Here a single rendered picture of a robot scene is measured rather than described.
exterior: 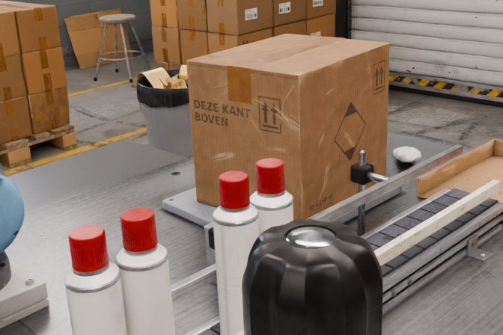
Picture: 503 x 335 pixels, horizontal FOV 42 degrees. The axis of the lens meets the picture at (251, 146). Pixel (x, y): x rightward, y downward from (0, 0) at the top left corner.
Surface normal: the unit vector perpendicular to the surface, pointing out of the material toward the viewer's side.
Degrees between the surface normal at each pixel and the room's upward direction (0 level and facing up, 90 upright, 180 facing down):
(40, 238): 0
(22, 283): 3
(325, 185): 90
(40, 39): 90
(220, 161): 90
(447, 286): 0
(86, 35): 70
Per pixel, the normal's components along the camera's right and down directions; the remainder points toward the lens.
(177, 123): -0.06, 0.42
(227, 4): -0.63, 0.26
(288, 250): -0.19, -0.88
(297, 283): -0.26, -0.13
